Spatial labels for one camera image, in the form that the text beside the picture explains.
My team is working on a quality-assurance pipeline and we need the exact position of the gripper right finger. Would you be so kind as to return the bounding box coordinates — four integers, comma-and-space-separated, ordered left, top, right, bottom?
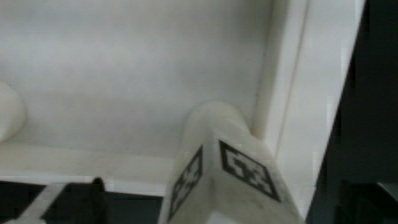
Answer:
335, 181, 398, 224

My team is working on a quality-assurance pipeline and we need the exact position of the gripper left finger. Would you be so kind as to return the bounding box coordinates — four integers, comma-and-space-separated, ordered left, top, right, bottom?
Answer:
10, 183, 65, 224

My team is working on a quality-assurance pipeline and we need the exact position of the white table leg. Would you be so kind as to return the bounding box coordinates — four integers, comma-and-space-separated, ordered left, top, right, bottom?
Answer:
157, 101, 305, 224
0, 81, 26, 143

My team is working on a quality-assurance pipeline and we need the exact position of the white square table top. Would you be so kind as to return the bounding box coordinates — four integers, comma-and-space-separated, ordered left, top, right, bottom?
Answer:
0, 0, 367, 218

